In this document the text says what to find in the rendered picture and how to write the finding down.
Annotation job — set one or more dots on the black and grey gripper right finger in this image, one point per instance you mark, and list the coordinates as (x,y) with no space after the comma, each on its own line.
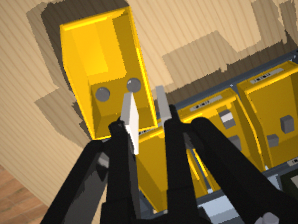
(254,197)

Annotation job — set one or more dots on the grey metal shelf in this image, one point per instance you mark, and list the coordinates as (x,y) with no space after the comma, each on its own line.
(221,211)

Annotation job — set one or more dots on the grey round disc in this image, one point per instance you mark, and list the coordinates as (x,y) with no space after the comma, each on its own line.
(134,85)

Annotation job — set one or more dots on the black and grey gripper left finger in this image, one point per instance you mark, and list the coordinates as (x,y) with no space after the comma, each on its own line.
(78,198)

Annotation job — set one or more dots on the dark grey disc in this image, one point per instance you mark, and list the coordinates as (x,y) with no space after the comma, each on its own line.
(102,94)

